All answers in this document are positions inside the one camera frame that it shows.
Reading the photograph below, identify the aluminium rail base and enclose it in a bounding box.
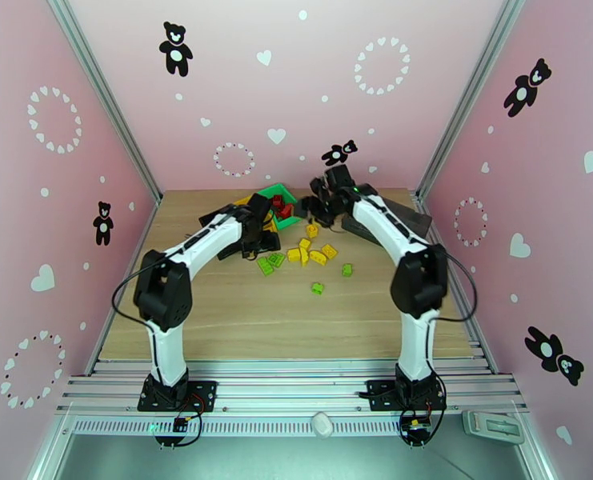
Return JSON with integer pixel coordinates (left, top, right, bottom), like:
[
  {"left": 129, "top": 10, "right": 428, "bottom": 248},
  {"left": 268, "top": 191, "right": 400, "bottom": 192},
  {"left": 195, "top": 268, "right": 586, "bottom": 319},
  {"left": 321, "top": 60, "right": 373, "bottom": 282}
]
[{"left": 55, "top": 359, "right": 530, "bottom": 414}]

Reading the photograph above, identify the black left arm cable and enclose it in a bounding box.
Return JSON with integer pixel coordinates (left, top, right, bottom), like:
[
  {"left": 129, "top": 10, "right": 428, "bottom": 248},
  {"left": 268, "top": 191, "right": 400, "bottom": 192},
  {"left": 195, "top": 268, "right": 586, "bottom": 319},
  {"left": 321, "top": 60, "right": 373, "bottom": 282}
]
[{"left": 111, "top": 266, "right": 152, "bottom": 327}]

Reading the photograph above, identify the dark compartment organizer tray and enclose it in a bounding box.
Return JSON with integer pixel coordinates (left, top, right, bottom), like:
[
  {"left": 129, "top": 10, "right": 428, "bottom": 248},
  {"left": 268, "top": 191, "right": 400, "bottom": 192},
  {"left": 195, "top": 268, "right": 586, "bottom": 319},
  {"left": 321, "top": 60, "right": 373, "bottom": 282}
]
[{"left": 341, "top": 193, "right": 433, "bottom": 240}]

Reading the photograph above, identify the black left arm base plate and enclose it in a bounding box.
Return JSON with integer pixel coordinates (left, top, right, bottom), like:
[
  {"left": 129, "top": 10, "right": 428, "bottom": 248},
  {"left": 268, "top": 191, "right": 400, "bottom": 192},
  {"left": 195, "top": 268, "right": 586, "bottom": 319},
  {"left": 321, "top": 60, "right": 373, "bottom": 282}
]
[{"left": 137, "top": 379, "right": 218, "bottom": 413}]

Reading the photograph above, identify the black plastic bin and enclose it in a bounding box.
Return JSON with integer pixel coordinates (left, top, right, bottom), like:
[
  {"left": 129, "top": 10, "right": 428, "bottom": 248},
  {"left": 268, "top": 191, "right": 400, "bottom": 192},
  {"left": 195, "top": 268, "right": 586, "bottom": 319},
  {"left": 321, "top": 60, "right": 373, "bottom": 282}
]
[{"left": 198, "top": 203, "right": 257, "bottom": 262}]

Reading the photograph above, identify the grey plastic clip holder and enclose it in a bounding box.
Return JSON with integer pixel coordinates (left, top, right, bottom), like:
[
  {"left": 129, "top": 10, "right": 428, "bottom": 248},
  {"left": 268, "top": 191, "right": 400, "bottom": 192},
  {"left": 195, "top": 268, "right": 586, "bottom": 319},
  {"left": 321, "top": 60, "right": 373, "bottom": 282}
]
[{"left": 462, "top": 410, "right": 527, "bottom": 447}]

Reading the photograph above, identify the slotted metal strip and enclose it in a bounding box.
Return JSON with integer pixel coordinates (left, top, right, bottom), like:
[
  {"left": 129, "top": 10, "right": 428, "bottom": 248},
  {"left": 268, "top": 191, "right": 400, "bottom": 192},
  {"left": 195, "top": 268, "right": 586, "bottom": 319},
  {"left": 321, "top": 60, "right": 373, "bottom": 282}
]
[{"left": 70, "top": 415, "right": 465, "bottom": 437}]

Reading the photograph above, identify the aluminium frame post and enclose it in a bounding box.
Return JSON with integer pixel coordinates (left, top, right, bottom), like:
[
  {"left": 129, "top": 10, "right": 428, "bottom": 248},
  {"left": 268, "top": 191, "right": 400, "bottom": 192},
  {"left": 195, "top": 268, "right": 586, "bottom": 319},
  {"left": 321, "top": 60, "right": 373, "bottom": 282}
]
[
  {"left": 415, "top": 0, "right": 532, "bottom": 200},
  {"left": 43, "top": 0, "right": 163, "bottom": 205}
]

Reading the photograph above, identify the green plastic bin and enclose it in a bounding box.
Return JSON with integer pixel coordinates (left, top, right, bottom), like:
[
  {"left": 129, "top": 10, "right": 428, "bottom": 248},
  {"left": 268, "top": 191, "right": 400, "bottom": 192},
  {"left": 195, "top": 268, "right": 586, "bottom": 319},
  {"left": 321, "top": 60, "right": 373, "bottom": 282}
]
[{"left": 255, "top": 182, "right": 303, "bottom": 230}]

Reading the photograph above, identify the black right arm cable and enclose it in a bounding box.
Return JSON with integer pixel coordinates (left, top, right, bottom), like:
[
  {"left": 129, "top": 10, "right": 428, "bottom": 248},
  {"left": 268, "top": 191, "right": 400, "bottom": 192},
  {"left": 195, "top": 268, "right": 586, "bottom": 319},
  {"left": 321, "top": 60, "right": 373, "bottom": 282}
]
[{"left": 433, "top": 252, "right": 479, "bottom": 324}]

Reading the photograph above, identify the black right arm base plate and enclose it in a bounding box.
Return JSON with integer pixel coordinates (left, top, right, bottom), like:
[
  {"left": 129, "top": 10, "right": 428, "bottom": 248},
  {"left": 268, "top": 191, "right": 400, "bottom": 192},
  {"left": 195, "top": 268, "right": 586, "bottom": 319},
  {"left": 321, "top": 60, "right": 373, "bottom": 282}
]
[{"left": 366, "top": 379, "right": 447, "bottom": 413}]

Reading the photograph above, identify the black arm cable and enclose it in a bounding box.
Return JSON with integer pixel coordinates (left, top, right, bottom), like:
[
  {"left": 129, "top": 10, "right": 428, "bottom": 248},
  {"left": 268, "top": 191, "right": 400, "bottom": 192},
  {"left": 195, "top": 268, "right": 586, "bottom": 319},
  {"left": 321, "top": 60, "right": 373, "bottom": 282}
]
[
  {"left": 111, "top": 266, "right": 152, "bottom": 327},
  {"left": 433, "top": 252, "right": 479, "bottom": 324}
]

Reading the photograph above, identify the white round plastic knob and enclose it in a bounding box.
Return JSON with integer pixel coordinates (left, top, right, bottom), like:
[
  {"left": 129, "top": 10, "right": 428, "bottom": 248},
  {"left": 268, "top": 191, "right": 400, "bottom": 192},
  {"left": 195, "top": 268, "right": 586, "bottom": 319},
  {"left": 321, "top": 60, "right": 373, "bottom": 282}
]
[{"left": 310, "top": 411, "right": 335, "bottom": 440}]

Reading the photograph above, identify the black teddy bear sticker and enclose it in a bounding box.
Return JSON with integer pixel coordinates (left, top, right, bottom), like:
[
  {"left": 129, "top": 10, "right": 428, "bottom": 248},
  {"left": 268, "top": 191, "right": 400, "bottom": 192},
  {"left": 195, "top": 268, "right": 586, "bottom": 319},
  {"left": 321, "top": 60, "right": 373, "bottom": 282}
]
[{"left": 555, "top": 354, "right": 586, "bottom": 387}]

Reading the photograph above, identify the yellow plastic bin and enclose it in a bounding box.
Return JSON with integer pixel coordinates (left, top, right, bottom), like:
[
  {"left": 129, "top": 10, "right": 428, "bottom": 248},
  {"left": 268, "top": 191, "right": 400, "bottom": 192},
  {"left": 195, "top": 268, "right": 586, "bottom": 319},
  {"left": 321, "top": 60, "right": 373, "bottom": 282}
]
[{"left": 233, "top": 194, "right": 279, "bottom": 234}]

